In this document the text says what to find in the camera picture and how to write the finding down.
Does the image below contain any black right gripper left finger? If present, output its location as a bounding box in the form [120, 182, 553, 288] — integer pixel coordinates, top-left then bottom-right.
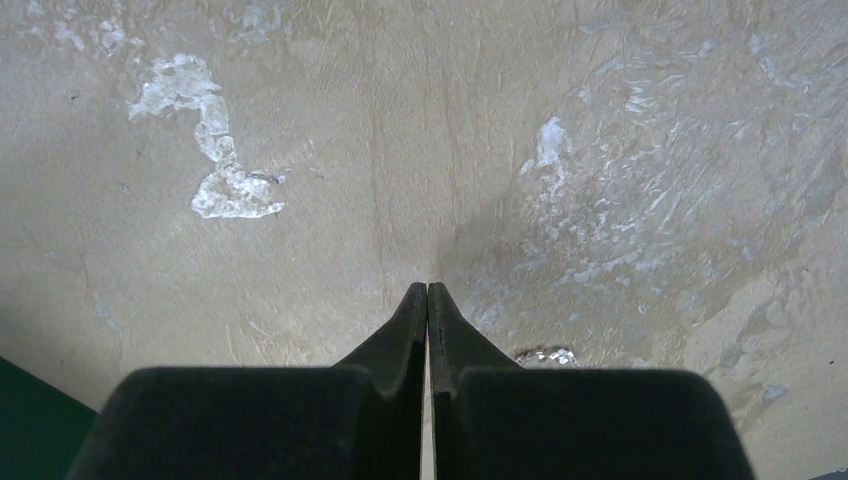
[69, 283, 427, 479]

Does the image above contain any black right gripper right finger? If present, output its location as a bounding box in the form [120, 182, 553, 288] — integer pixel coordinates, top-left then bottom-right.
[427, 283, 754, 479]

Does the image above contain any small silver earring pair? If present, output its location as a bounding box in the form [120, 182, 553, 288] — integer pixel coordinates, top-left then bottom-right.
[515, 346, 578, 369]

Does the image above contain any green jewelry box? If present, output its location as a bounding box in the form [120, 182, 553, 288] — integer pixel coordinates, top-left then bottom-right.
[1, 359, 97, 479]

